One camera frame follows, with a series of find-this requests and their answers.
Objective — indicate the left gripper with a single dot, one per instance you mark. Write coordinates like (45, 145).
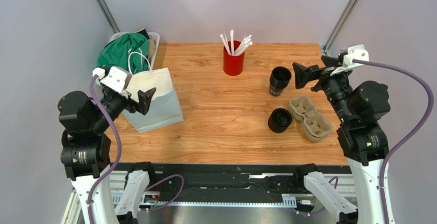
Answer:
(144, 98)

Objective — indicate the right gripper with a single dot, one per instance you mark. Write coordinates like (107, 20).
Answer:
(320, 75)

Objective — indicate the white paper bag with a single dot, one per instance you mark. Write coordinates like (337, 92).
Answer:
(165, 108)

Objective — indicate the stack of black cups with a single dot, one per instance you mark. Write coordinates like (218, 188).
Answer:
(279, 80)

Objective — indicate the stack of black lids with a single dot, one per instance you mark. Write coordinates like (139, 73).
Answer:
(279, 120)

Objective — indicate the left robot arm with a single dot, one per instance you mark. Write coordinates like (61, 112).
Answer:
(85, 156)

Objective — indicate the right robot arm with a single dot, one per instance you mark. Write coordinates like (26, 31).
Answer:
(364, 143)

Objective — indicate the green cloth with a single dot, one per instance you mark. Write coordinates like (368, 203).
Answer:
(129, 51)

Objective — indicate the cardboard cup carrier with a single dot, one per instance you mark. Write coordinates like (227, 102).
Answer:
(315, 125)

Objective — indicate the white plastic bin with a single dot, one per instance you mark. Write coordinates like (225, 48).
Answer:
(153, 43)

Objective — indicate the white wrapped straws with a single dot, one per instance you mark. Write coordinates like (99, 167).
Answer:
(234, 48)

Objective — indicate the red straw cup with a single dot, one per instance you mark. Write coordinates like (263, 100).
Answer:
(232, 65)

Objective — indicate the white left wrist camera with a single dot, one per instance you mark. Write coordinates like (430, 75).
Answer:
(115, 78)

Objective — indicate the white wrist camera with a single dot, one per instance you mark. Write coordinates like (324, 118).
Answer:
(115, 78)
(353, 52)

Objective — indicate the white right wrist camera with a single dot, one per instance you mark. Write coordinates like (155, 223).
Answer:
(353, 52)

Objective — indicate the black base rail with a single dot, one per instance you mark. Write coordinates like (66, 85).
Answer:
(226, 184)

